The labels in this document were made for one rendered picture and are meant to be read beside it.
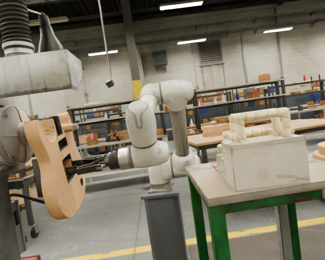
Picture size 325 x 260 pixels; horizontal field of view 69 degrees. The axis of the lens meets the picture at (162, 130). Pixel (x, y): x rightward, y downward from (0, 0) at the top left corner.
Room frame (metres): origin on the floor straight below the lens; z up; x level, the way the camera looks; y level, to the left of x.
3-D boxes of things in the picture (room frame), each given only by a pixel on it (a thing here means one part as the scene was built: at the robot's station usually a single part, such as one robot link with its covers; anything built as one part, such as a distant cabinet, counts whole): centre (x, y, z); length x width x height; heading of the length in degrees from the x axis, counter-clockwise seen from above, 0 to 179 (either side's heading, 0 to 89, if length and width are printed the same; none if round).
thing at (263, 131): (1.02, -0.37, 1.12); 0.20 x 0.03 x 0.03; 88
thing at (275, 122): (0.94, -0.46, 1.15); 0.03 x 0.03 x 0.09
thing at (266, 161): (0.91, -0.37, 1.02); 0.27 x 0.15 x 0.17; 90
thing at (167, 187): (1.77, 0.09, 0.73); 0.22 x 0.18 x 0.06; 84
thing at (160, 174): (1.77, 0.06, 0.87); 0.18 x 0.16 x 0.22; 87
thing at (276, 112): (0.86, -0.37, 1.20); 0.20 x 0.03 x 0.03; 88
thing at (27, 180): (1.18, 0.70, 1.02); 0.19 x 0.04 x 0.04; 2
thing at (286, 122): (0.86, -0.45, 1.15); 0.03 x 0.03 x 0.09
